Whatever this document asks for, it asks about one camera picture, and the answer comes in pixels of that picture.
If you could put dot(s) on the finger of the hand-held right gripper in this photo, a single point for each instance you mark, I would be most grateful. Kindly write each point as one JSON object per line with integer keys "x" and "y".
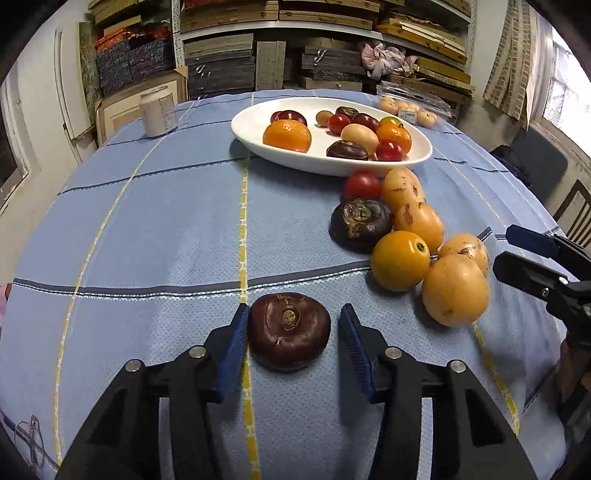
{"x": 521, "y": 272}
{"x": 526, "y": 237}

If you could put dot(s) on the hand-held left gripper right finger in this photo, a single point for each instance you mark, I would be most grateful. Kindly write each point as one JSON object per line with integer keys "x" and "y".
{"x": 355, "y": 355}

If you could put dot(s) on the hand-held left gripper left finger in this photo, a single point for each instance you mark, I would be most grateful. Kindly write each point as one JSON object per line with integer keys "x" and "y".
{"x": 233, "y": 355}

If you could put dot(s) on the loquat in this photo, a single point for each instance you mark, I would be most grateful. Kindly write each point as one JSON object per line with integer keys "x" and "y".
{"x": 420, "y": 226}
{"x": 455, "y": 290}
{"x": 324, "y": 117}
{"x": 401, "y": 189}
{"x": 464, "y": 249}
{"x": 360, "y": 134}

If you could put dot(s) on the yellow tomato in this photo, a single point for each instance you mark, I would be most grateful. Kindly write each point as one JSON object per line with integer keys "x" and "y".
{"x": 399, "y": 261}
{"x": 390, "y": 122}

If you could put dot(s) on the small dark red plum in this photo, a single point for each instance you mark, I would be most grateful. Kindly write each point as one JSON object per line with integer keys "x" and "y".
{"x": 366, "y": 121}

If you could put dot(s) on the large mandarin orange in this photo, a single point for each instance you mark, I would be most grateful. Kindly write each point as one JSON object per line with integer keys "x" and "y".
{"x": 287, "y": 136}

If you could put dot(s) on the white oval plate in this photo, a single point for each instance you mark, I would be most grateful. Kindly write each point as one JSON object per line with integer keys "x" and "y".
{"x": 249, "y": 128}

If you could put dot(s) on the large dark red plum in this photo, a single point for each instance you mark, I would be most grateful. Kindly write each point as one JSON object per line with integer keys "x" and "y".
{"x": 293, "y": 117}

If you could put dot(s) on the person's right hand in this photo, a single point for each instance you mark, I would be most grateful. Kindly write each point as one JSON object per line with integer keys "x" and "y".
{"x": 572, "y": 369}

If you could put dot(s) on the wooden chair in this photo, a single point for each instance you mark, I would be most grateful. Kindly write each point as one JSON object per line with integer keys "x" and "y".
{"x": 582, "y": 210}

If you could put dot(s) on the black chair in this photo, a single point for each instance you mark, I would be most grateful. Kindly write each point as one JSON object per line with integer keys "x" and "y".
{"x": 535, "y": 159}

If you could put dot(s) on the bright window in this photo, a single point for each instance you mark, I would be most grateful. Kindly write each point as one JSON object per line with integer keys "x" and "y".
{"x": 570, "y": 92}

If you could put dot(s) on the cluster of small pale loquats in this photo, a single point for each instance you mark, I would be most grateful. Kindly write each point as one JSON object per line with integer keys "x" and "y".
{"x": 425, "y": 118}

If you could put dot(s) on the blue checked tablecloth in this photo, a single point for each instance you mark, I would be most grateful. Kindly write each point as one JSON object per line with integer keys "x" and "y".
{"x": 138, "y": 221}

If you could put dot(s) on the small mandarin orange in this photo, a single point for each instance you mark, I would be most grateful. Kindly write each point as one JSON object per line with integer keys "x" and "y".
{"x": 395, "y": 137}

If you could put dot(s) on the patterned curtain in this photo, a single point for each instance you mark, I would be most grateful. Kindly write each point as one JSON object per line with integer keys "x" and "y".
{"x": 510, "y": 69}

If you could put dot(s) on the clear plastic fruit box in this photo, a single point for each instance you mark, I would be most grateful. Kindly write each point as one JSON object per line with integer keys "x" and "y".
{"x": 401, "y": 92}

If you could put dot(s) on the eyeglasses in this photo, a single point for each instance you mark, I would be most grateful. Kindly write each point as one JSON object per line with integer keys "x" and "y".
{"x": 34, "y": 421}

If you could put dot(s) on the stack of yellow-edged boxes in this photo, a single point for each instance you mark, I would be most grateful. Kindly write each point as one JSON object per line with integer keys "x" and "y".
{"x": 429, "y": 44}

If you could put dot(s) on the pink fabric bundle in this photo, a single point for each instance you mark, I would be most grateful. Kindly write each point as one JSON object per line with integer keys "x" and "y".
{"x": 383, "y": 57}

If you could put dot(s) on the white drink can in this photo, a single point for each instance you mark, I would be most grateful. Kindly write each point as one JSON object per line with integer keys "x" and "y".
{"x": 158, "y": 113}

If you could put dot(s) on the stack of dark drawer boxes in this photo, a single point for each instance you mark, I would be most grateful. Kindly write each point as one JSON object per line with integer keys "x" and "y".
{"x": 328, "y": 62}

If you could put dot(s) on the stack of dark flat boxes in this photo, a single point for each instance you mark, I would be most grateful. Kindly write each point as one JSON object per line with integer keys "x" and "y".
{"x": 219, "y": 69}

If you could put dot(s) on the upright grey patterned box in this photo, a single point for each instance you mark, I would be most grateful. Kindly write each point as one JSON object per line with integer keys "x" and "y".
{"x": 270, "y": 64}

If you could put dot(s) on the dark window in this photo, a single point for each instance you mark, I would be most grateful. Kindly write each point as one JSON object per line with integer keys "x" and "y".
{"x": 9, "y": 152}

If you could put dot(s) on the white board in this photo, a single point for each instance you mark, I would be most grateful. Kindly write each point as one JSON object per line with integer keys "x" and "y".
{"x": 69, "y": 92}

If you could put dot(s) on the stack of blue patterned boxes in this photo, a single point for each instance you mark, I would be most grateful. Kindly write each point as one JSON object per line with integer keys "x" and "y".
{"x": 124, "y": 60}

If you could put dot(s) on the metal shelving unit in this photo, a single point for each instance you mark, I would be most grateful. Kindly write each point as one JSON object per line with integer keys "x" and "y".
{"x": 177, "y": 37}

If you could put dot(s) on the green patterned panel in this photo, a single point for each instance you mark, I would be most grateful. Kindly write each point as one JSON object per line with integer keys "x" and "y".
{"x": 87, "y": 60}

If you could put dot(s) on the stacks of brown flat boxes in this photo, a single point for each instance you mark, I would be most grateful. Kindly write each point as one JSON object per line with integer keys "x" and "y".
{"x": 226, "y": 9}

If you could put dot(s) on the wooden picture frame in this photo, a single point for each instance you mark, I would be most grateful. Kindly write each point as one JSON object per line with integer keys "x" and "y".
{"x": 120, "y": 113}

